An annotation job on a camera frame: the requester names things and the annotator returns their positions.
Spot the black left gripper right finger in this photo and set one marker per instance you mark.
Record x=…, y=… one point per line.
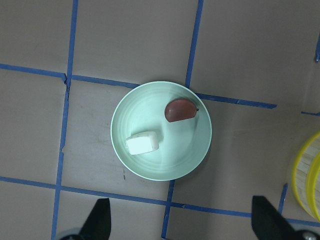
x=268, y=224

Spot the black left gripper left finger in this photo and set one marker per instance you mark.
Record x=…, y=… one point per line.
x=98, y=223

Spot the yellow steamer layer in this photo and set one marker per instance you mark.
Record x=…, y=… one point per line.
x=300, y=169
x=313, y=187

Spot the white rectangular bun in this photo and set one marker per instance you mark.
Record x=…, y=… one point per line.
x=141, y=143

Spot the brown bun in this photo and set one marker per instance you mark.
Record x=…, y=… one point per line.
x=180, y=109

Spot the light green round plate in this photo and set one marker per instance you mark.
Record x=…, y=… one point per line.
x=182, y=144

